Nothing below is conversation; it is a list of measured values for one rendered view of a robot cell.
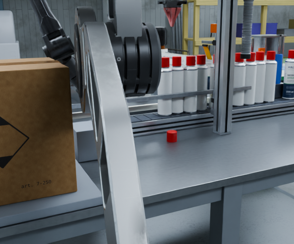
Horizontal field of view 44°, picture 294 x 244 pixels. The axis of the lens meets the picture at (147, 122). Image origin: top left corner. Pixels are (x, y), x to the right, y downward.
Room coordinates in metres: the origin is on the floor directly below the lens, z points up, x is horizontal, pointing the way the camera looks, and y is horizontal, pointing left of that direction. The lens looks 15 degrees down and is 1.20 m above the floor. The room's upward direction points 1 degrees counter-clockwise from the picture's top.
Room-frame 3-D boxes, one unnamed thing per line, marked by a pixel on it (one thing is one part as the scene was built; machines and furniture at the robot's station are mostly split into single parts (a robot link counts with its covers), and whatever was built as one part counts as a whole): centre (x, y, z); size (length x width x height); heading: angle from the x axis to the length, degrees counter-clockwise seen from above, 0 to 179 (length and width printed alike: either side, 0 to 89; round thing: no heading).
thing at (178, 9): (1.51, -0.09, 1.23); 0.07 x 0.07 x 0.09; 25
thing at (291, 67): (1.53, -0.60, 0.98); 0.05 x 0.05 x 0.20
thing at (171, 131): (1.13, -0.08, 0.85); 0.03 x 0.03 x 0.03
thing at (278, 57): (1.56, -0.56, 0.98); 0.03 x 0.03 x 0.17
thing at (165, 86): (1.28, -0.06, 0.98); 0.05 x 0.05 x 0.20
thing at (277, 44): (1.59, -0.51, 1.01); 0.14 x 0.13 x 0.26; 114
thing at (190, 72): (1.32, -0.16, 0.98); 0.05 x 0.05 x 0.20
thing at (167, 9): (1.52, -0.12, 1.23); 0.07 x 0.07 x 0.09; 25
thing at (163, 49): (1.95, -0.07, 1.04); 0.09 x 0.09 x 0.29
